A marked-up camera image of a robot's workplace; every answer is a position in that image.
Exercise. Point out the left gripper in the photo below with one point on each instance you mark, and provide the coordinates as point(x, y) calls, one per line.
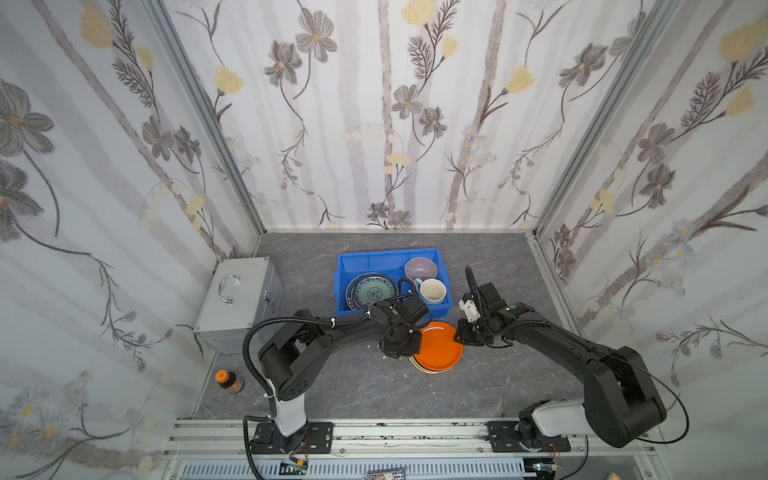
point(399, 339)

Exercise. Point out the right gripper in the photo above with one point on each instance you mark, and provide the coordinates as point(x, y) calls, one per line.
point(483, 305)

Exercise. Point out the cream mug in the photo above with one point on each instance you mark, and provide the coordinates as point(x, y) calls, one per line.
point(431, 291)

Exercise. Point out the green patterned plate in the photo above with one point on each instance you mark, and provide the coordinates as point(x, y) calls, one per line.
point(370, 288)

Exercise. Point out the orange plate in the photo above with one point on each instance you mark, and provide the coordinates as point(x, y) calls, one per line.
point(438, 347)

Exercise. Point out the purple bowl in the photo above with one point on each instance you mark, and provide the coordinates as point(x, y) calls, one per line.
point(421, 268)

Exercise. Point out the striped rim white plate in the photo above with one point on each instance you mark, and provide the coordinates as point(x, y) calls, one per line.
point(349, 296)

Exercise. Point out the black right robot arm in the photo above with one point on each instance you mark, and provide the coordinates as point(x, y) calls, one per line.
point(619, 402)

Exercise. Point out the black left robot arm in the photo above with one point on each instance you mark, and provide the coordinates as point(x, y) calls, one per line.
point(286, 354)

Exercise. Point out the blue plastic bin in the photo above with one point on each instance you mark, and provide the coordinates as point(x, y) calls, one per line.
point(390, 263)

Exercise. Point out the cream plate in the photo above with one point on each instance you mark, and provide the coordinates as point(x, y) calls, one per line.
point(414, 361)

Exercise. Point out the silver aluminium case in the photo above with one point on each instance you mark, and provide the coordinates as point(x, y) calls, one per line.
point(242, 293)

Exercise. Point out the orange capped brown bottle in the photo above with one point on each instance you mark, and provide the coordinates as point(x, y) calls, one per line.
point(229, 381)

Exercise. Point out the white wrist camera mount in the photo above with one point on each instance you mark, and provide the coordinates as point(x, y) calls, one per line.
point(470, 310)

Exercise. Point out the aluminium mounting rail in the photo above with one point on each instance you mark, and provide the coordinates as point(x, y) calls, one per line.
point(395, 449)

